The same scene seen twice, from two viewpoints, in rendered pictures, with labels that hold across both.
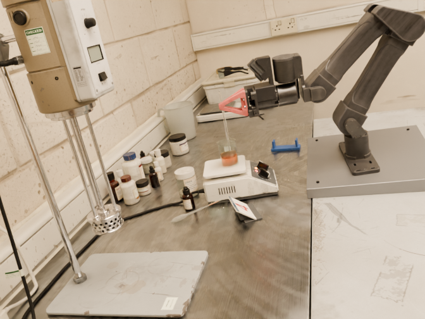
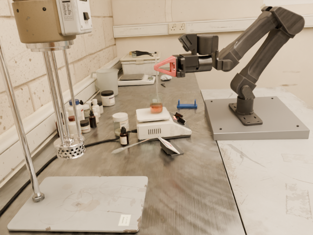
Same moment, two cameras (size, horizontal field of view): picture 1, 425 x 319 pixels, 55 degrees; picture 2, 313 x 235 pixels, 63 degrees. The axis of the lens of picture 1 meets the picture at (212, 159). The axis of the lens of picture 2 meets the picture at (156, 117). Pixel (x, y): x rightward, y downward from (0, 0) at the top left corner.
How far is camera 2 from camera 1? 0.24 m
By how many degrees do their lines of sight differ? 11
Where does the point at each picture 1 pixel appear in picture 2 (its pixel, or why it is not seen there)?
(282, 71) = (204, 45)
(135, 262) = (87, 184)
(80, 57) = not seen: outside the picture
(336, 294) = (260, 212)
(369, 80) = (261, 59)
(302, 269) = (227, 192)
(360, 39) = (260, 29)
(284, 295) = (219, 213)
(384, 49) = (274, 38)
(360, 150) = (248, 109)
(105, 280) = (62, 199)
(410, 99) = not seen: hidden behind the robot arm
